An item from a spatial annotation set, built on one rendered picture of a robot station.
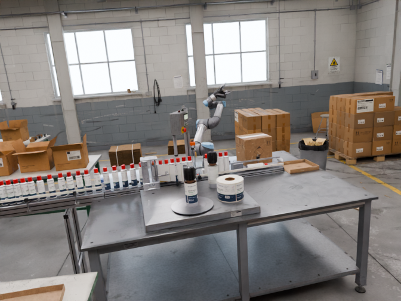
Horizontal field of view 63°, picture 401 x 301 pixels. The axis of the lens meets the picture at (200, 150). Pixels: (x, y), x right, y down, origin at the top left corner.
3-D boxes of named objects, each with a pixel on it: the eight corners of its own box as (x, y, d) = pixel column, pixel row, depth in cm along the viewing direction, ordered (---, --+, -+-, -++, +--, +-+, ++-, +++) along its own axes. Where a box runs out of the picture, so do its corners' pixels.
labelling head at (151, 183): (144, 190, 271) (140, 161, 265) (142, 186, 283) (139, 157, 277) (160, 188, 274) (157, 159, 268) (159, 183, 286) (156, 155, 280)
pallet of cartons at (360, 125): (349, 166, 565) (352, 99, 536) (324, 153, 646) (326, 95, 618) (413, 159, 578) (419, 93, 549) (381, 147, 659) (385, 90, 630)
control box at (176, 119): (171, 135, 286) (169, 113, 281) (179, 131, 301) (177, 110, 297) (181, 135, 282) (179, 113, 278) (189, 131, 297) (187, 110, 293)
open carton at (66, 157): (51, 174, 372) (45, 142, 363) (61, 162, 420) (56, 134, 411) (86, 170, 378) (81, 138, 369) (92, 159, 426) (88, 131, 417)
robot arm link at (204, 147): (212, 156, 317) (211, 143, 314) (199, 157, 321) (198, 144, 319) (216, 154, 328) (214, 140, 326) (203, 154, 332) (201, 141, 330)
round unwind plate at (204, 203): (174, 218, 218) (174, 217, 218) (168, 201, 247) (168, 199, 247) (218, 211, 224) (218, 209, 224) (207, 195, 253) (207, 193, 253)
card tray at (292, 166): (290, 174, 302) (290, 169, 301) (277, 166, 327) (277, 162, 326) (319, 169, 308) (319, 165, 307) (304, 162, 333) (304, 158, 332)
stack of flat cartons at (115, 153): (110, 167, 661) (108, 151, 653) (112, 160, 713) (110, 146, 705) (142, 163, 671) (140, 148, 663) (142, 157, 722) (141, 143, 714)
